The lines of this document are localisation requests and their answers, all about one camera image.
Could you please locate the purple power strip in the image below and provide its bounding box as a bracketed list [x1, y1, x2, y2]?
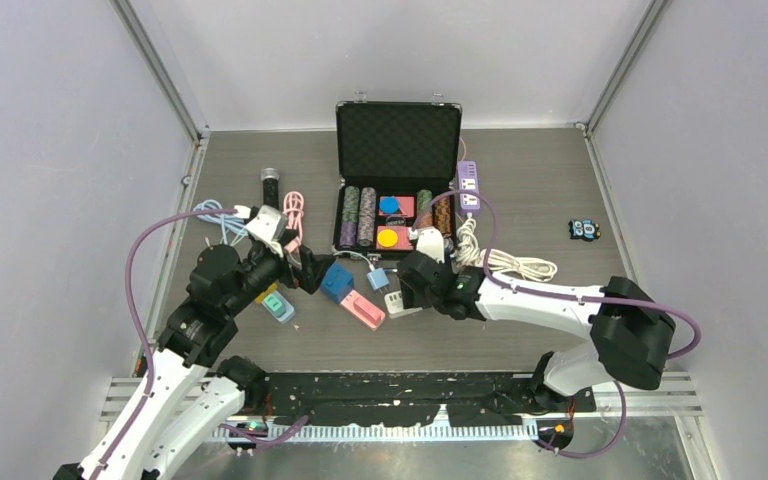
[457, 160, 481, 215]

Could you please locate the pink power strip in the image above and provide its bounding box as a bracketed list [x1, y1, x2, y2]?
[340, 290, 386, 331]

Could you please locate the blue round chip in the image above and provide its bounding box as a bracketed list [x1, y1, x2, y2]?
[379, 196, 401, 215]

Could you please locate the white coiled cable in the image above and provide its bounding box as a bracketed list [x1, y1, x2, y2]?
[455, 213, 559, 283]

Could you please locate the yellow round chip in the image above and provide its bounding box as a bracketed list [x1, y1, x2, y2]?
[376, 228, 399, 249]

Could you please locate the white power strip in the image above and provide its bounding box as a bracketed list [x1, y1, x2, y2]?
[384, 291, 422, 318]

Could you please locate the blue cube socket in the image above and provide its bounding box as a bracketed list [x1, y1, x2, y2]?
[320, 263, 354, 304]

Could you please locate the light blue power strip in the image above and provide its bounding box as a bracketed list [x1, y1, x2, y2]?
[262, 291, 296, 324]

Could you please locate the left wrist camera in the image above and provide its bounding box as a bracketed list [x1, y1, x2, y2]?
[233, 205, 288, 258]

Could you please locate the light blue coiled cable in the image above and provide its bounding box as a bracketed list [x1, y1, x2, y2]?
[192, 198, 253, 246]

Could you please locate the light blue usb charger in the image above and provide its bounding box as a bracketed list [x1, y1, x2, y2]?
[366, 267, 390, 292]

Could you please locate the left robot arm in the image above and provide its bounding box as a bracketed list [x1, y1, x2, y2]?
[55, 243, 335, 479]

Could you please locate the blue owl toy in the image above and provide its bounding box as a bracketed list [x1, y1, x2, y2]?
[568, 219, 601, 242]

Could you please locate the black cylinder tube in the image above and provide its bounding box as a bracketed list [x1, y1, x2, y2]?
[260, 167, 280, 209]

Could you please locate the pink coiled cable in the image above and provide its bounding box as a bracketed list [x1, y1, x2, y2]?
[281, 191, 307, 253]

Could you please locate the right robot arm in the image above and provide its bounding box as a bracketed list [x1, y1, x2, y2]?
[397, 252, 676, 411]

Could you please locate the pink square adapter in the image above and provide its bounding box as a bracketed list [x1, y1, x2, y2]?
[355, 297, 381, 321]

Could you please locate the yellow cube adapter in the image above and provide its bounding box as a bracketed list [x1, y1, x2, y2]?
[255, 283, 277, 304]

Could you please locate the teal small cube adapter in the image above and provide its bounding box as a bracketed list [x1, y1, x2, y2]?
[263, 297, 286, 317]

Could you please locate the black poker chip case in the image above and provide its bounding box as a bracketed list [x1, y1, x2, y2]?
[332, 101, 463, 259]

